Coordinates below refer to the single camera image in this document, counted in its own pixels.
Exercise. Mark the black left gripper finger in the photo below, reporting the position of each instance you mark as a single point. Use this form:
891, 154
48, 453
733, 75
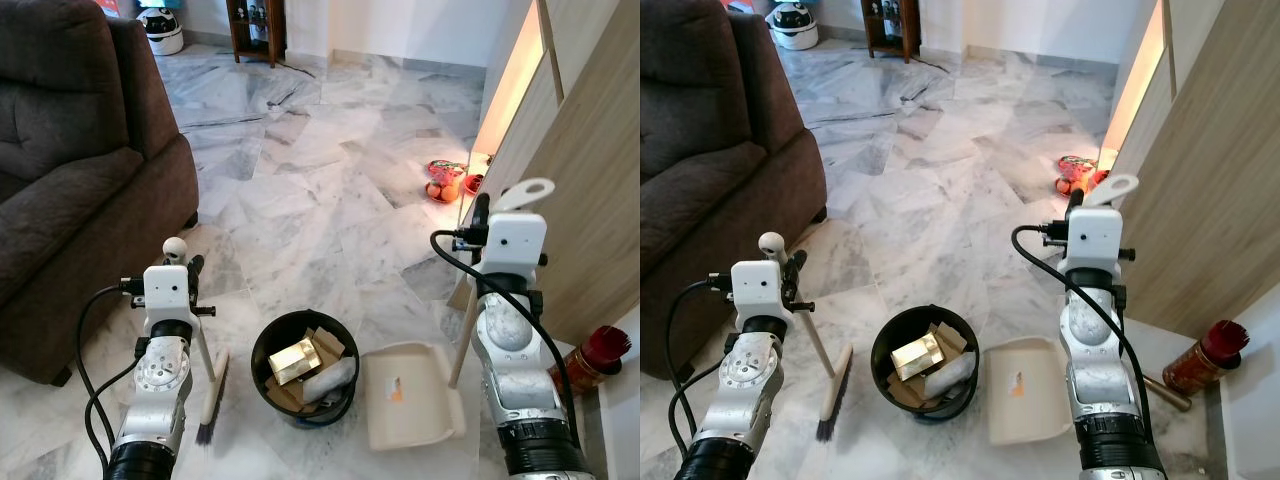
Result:
196, 270
798, 266

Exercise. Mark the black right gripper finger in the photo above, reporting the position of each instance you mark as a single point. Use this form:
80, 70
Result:
482, 210
1076, 202

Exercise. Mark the cream hand broom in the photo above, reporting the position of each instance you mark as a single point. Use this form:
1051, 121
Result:
835, 395
213, 400

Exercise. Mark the black plastic bucket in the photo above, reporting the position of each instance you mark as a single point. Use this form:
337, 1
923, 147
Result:
888, 345
268, 340

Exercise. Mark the light wood panel cabinet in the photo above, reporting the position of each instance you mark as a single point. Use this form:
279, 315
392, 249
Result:
1210, 180
590, 200

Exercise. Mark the gold cardboard box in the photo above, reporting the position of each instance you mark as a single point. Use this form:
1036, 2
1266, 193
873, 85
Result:
295, 362
918, 356

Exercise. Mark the pale cardboard piece in bucket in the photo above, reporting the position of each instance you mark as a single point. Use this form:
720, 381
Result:
950, 338
328, 342

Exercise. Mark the dark brown fabric sofa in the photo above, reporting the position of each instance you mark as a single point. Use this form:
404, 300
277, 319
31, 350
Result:
70, 150
700, 150

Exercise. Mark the silver plastic wrapper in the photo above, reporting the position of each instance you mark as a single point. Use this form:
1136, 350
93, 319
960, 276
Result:
950, 375
330, 378

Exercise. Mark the jar with red lid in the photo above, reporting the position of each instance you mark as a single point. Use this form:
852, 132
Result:
595, 360
1205, 360

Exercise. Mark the brown wooden rod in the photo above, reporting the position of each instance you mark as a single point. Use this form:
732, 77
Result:
1168, 392

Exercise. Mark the dark wooden shelf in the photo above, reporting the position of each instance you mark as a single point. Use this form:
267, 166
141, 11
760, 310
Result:
912, 35
277, 40

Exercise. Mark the white round appliance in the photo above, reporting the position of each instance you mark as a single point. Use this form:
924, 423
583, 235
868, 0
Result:
793, 28
160, 35

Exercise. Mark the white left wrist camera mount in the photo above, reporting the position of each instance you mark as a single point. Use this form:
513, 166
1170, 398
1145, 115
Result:
755, 288
165, 290

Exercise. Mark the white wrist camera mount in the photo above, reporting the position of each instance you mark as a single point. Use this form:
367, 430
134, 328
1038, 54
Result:
1095, 240
515, 245
755, 288
165, 290

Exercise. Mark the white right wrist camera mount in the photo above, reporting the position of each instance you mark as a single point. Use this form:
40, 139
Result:
515, 245
1095, 240

